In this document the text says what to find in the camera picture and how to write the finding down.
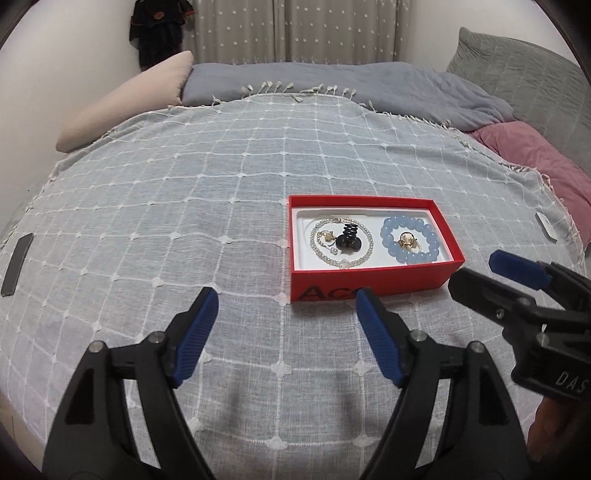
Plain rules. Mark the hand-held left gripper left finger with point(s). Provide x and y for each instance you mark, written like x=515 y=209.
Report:
x=196 y=337

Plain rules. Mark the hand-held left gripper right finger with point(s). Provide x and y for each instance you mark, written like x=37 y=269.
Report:
x=381 y=337

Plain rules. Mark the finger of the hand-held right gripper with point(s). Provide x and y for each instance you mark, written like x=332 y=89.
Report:
x=480 y=288
x=517 y=267

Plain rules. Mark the red jewelry box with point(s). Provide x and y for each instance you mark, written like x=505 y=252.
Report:
x=369 y=279

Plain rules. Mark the gold charm hoop earring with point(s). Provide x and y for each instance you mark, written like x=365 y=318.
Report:
x=325 y=238
x=408 y=240

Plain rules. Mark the black hair claw clip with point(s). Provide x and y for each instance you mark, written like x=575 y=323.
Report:
x=347 y=240

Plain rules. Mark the person's right hand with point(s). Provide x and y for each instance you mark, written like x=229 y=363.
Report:
x=563 y=429

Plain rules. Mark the small white tag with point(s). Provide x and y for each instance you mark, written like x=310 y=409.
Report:
x=547 y=226

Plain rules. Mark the pink pillow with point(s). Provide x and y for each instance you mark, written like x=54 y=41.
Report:
x=545 y=161

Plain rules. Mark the white checked fringed blanket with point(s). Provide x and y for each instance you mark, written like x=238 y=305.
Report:
x=161 y=207

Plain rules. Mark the dark phone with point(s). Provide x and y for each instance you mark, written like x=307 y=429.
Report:
x=16 y=265

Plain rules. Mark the grey quilted pillow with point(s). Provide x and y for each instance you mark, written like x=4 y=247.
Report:
x=521 y=69

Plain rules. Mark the beige pillow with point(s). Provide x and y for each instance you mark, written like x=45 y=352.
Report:
x=129 y=101

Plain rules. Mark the grey duvet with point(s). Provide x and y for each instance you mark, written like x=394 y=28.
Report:
x=346 y=83

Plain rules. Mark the dark hanging garment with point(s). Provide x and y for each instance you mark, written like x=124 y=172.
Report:
x=157 y=32

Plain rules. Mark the star print curtain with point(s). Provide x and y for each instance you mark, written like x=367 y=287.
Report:
x=300 y=27

